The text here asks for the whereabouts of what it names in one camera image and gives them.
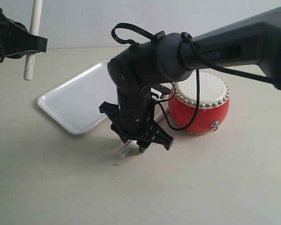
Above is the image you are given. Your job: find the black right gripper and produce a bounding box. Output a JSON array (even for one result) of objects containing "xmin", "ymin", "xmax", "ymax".
[{"xmin": 99, "ymin": 85, "xmax": 174, "ymax": 154}]

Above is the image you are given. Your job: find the white wooden drumstick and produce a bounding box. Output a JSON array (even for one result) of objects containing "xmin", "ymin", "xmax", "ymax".
[
  {"xmin": 23, "ymin": 0, "xmax": 44, "ymax": 81},
  {"xmin": 118, "ymin": 111, "xmax": 164, "ymax": 158}
]

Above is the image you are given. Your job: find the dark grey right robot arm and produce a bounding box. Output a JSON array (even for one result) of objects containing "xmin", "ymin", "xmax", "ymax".
[{"xmin": 99, "ymin": 7, "xmax": 281, "ymax": 153}]

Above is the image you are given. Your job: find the small red drum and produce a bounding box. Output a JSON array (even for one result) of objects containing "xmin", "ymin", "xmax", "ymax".
[{"xmin": 168, "ymin": 71, "xmax": 229, "ymax": 134}]

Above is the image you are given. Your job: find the white rectangular plastic tray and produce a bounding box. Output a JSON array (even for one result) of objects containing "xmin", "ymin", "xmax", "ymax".
[{"xmin": 37, "ymin": 61, "xmax": 118, "ymax": 135}]

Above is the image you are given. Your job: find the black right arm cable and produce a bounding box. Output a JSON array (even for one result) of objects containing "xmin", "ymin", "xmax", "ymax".
[{"xmin": 111, "ymin": 22, "xmax": 281, "ymax": 131}]

